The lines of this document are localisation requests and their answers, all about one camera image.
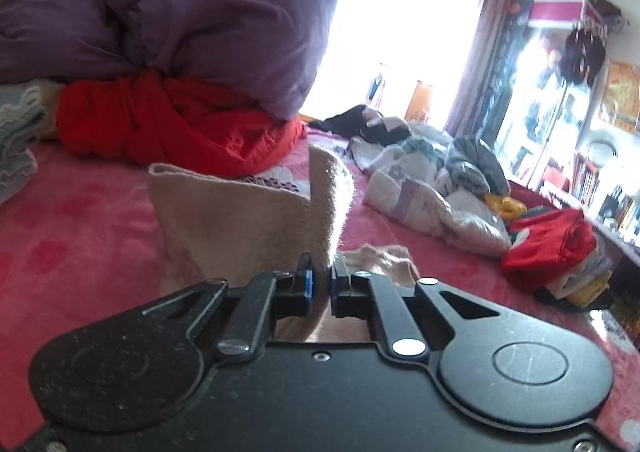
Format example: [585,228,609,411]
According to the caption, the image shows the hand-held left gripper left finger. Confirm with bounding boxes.
[142,253,315,362]

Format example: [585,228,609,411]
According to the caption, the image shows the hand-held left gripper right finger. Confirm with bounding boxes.
[330,255,501,361]

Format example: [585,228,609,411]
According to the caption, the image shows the teal garment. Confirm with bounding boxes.
[401,136,437,159]

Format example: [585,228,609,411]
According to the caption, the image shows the black garment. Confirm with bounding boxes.
[322,105,384,138]
[534,285,617,314]

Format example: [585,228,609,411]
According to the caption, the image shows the yellow garment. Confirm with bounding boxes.
[482,193,529,223]
[565,271,612,308]

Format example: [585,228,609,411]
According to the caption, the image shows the orange wooden board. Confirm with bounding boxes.
[405,80,436,123]

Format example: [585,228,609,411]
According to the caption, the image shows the red crumpled garment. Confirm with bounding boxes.
[56,70,309,179]

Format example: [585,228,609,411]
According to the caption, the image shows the pink floral blanket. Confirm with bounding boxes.
[0,127,640,452]

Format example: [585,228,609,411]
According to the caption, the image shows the red box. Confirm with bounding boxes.
[540,165,571,191]

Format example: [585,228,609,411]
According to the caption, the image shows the patterned curtain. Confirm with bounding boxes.
[444,0,544,139]

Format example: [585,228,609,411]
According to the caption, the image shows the purple duvet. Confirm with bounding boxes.
[0,0,339,123]

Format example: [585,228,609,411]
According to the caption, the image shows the glass door cabinet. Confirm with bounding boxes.
[495,17,597,184]

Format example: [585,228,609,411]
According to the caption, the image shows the wooden desk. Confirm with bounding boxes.
[585,215,640,293]

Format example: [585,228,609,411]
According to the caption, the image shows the row of books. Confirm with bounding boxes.
[571,153,640,239]

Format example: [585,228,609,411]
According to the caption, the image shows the light grey folded shirt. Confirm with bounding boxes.
[0,147,39,206]

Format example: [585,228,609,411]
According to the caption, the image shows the grey ribbed folded garment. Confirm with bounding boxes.
[0,85,49,161]

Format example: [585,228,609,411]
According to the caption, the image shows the black hanging bag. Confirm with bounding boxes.
[557,25,609,88]

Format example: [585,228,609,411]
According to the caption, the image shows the pink and white box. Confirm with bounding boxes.
[529,0,586,28]

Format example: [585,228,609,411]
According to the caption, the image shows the round metal frame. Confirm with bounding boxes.
[585,138,621,169]

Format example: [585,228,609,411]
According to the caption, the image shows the wall poster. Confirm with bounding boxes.
[597,60,640,134]

